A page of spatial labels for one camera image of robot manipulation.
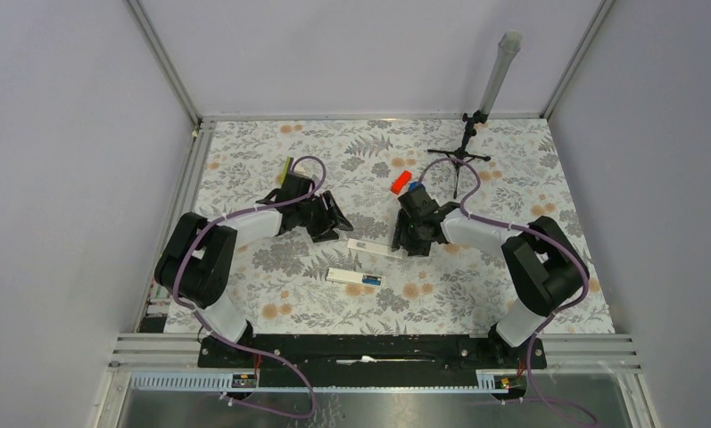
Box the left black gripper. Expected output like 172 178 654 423
295 191 352 243

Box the white remote battery cover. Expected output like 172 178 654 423
347 238 404 259

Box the white remote control body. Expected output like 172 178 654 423
326 267 384 286

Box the blue battery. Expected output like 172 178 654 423
362 276 382 286

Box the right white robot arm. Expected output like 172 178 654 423
392 185 590 367

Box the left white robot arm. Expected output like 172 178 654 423
153 173 353 366

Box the red plastic block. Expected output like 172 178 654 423
390 170 412 194

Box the small white block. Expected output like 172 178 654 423
293 166 307 177

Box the black mini tripod stand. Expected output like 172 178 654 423
426 110 492 201

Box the small yellow object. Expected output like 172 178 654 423
278 157 294 185

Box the floral patterned table mat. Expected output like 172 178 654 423
194 119 591 334

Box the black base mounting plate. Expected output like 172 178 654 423
197 334 548 381

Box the grey tube on tripod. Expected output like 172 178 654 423
478 30 523 123

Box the slotted cable duct rail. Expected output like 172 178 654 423
130 370 509 394

